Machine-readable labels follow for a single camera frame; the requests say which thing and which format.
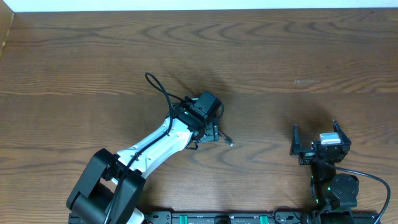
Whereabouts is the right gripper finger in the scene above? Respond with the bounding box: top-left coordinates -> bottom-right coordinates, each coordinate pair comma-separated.
333,120 -> 349,145
289,123 -> 300,156

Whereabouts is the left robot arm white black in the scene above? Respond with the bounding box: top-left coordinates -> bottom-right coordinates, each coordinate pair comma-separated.
66,91 -> 224,224

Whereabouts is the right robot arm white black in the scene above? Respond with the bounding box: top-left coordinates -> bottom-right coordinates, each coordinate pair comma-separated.
289,121 -> 380,223

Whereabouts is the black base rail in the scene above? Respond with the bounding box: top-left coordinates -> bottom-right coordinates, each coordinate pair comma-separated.
68,210 -> 382,224

